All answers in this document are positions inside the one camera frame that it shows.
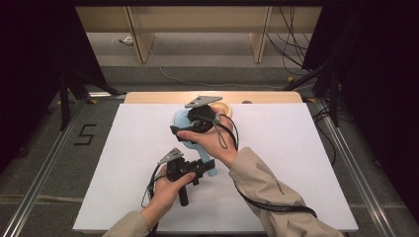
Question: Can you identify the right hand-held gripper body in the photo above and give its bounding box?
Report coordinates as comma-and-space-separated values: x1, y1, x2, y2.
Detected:
184, 95, 223, 134

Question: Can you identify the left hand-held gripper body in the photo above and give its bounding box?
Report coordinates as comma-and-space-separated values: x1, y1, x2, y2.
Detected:
157, 147, 203, 207

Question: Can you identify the light blue hairbrush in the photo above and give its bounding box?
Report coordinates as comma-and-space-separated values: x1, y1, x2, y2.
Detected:
171, 109, 218, 178

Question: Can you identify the cream ribbed cup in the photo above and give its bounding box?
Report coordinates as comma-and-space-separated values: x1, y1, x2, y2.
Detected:
212, 101, 233, 120

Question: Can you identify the person's right hand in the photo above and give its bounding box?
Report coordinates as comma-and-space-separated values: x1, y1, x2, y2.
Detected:
176, 105, 239, 169

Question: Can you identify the person's left hand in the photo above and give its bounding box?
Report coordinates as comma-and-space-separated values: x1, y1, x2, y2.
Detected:
141, 164, 197, 230

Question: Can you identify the wooden table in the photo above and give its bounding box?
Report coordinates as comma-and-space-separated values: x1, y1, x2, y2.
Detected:
124, 91, 304, 105

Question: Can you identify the white table sheet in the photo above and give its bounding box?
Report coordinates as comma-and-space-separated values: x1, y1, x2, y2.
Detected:
72, 103, 360, 232

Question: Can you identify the beige wooden bench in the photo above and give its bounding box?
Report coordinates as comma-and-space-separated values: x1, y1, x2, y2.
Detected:
74, 5, 323, 64

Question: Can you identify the round floor socket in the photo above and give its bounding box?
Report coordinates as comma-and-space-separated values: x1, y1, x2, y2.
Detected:
111, 35, 134, 47

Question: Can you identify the black tripod stand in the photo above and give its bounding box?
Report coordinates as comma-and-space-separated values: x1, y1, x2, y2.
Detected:
282, 63, 341, 128
58, 70, 127, 132

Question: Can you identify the dark curtain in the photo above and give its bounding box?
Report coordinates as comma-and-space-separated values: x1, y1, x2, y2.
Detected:
300, 0, 419, 225
0, 0, 108, 172

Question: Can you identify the left hand-held gripper black cable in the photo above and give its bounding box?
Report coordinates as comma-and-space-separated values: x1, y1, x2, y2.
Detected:
140, 164, 170, 237

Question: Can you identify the right hand-held gripper black strap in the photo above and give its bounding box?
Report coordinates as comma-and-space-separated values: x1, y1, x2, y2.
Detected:
210, 113, 319, 219

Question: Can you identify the bundle of black cables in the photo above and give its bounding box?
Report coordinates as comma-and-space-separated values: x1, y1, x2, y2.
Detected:
266, 5, 317, 77

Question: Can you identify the black floor cable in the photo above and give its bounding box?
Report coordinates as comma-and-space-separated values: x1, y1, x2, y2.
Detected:
312, 105, 338, 166

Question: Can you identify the metal floor rail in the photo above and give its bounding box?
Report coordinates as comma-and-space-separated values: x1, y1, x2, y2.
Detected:
314, 98, 396, 237
1, 98, 88, 237

